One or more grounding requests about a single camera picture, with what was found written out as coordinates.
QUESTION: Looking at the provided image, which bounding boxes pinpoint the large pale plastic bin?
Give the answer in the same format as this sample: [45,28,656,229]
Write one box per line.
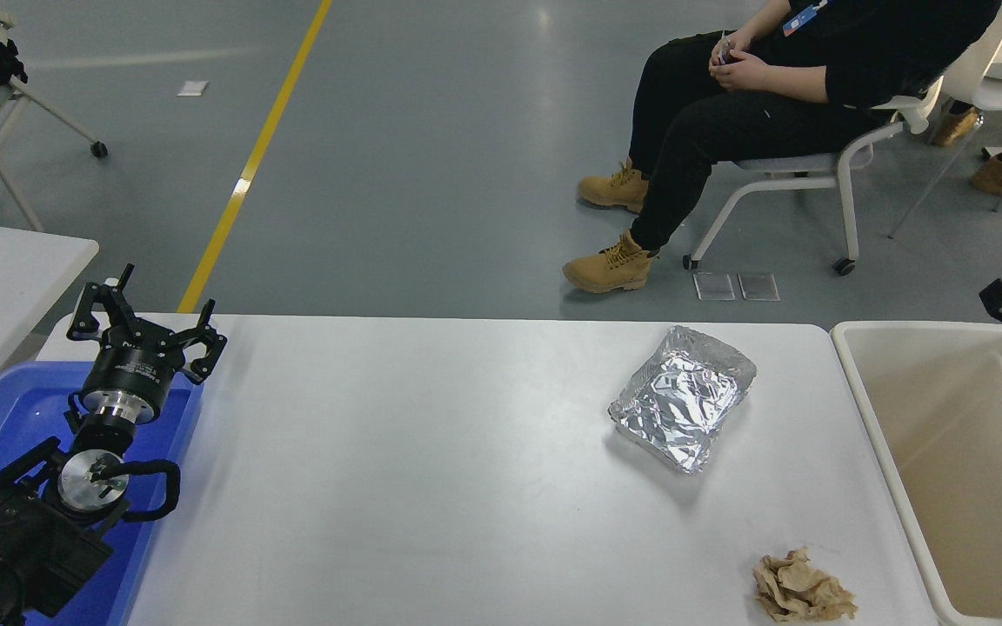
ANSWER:
[830,321,1002,626]

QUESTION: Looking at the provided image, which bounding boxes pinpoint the crumpled tan paper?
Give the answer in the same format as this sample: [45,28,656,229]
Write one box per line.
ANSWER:
[752,547,858,623]

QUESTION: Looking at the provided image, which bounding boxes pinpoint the blue plastic tray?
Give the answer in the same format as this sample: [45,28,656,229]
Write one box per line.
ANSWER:
[0,361,204,626]

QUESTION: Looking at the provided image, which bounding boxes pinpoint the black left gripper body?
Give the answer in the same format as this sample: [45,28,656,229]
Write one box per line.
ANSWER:
[81,339,184,406]

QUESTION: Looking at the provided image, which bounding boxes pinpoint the metal floor plate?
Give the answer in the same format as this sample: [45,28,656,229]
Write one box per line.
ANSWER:
[694,272,736,302]
[738,272,780,302]

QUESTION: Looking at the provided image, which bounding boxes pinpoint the blue lanyard badge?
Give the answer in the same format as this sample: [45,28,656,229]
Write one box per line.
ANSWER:
[782,0,832,37]

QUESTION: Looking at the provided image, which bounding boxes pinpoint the silver foil tray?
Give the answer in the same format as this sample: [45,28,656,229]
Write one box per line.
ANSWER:
[609,325,758,476]

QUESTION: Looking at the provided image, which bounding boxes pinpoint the person's left hand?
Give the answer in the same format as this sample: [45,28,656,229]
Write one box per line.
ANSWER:
[714,52,778,92]

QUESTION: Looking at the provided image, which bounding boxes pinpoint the grey wheeled office chair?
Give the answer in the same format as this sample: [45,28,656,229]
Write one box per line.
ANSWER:
[684,0,1002,276]

